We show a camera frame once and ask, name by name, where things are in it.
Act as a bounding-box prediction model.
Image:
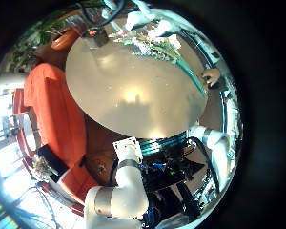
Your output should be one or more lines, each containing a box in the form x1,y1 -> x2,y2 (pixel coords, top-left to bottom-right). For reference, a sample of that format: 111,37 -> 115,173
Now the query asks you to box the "orange clay plant pot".
51,28 -> 82,52

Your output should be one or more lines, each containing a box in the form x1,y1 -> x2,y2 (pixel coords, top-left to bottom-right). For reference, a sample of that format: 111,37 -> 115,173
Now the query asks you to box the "orange sofa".
12,62 -> 99,218

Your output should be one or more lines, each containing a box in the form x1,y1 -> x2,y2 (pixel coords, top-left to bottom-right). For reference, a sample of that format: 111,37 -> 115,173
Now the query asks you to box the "black cable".
75,0 -> 128,30

